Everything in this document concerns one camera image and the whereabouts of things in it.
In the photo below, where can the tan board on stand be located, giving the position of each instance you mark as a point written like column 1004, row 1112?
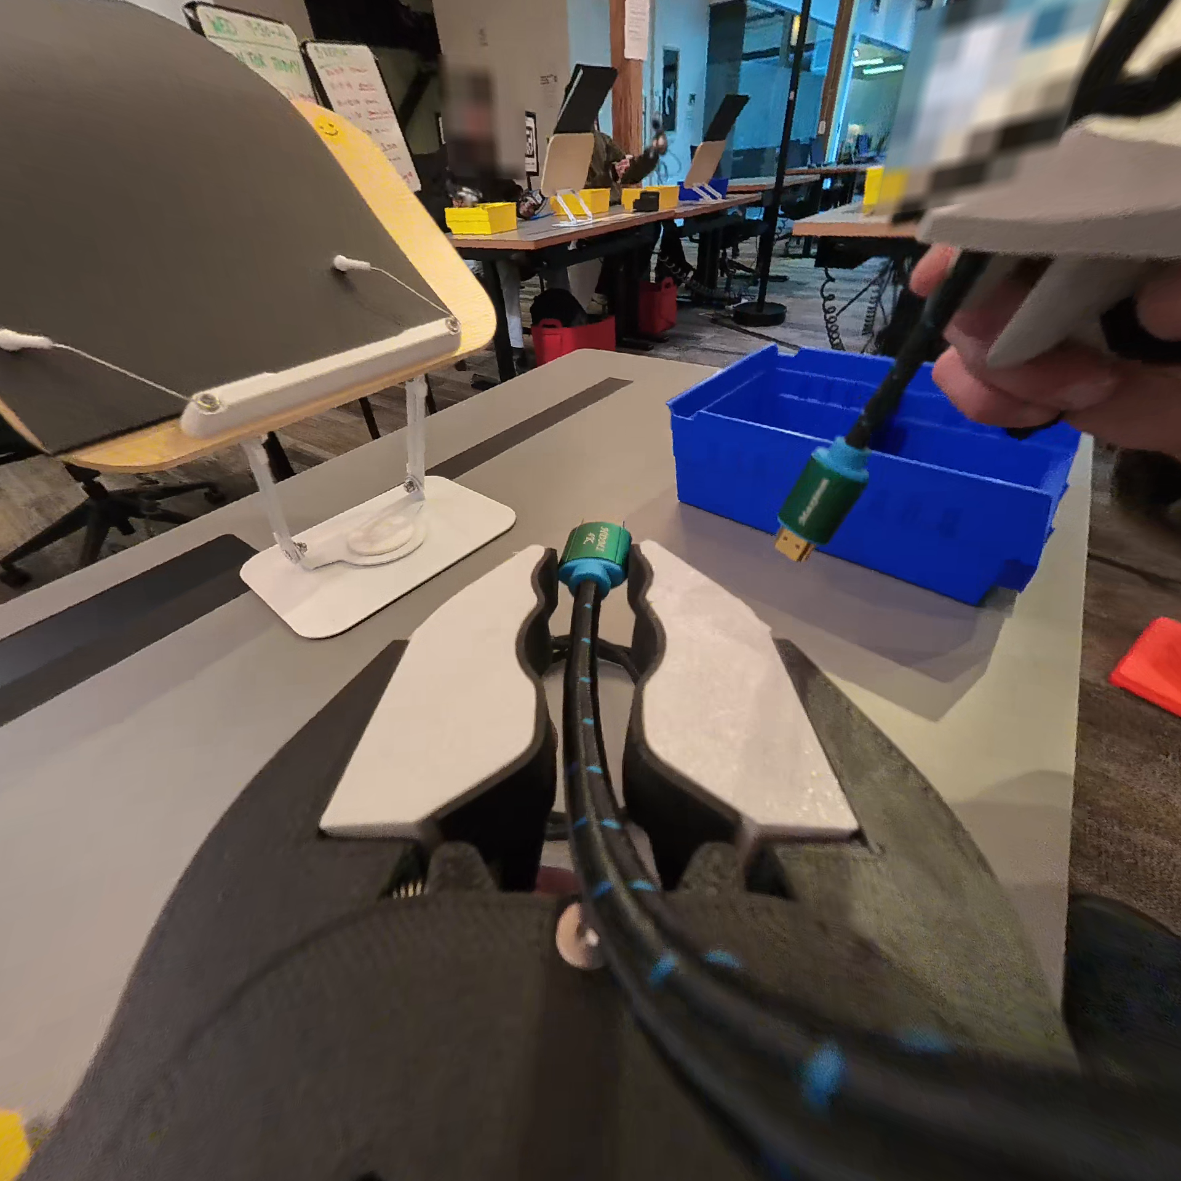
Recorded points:
column 706, row 156
column 573, row 148

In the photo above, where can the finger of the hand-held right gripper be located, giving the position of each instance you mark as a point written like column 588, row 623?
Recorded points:
column 1052, row 314
column 1107, row 202

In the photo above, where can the red flat item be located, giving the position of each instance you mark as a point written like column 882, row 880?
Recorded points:
column 1149, row 664

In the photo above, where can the blue plastic bin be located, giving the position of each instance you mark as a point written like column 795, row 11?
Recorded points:
column 876, row 498

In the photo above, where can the small yellow bin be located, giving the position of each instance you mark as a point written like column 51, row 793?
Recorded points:
column 480, row 218
column 591, row 201
column 632, row 197

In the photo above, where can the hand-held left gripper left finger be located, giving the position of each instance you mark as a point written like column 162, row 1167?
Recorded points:
column 452, row 720

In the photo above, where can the long wooden desk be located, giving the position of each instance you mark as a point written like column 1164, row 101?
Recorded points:
column 573, row 231

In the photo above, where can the small blue bin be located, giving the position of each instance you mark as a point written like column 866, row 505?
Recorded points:
column 703, row 191

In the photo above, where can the black pole stand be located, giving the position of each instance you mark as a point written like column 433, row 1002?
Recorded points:
column 785, row 156

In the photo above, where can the wooden column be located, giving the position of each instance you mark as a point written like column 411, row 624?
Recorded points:
column 626, row 73

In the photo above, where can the wooden board with black sheet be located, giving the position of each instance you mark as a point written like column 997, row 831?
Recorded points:
column 184, row 231

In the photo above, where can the black office chair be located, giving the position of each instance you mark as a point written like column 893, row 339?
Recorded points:
column 92, row 516

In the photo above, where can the whiteboard with handwriting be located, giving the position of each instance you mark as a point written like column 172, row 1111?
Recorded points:
column 267, row 55
column 360, row 101

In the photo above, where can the red bag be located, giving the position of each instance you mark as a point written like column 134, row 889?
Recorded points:
column 573, row 342
column 657, row 309

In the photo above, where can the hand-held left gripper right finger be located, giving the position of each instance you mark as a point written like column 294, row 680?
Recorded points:
column 729, row 720

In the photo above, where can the person's right hand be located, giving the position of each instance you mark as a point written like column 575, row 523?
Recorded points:
column 1060, row 396

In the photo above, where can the white adhesive wall mount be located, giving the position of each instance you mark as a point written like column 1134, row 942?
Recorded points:
column 387, row 554

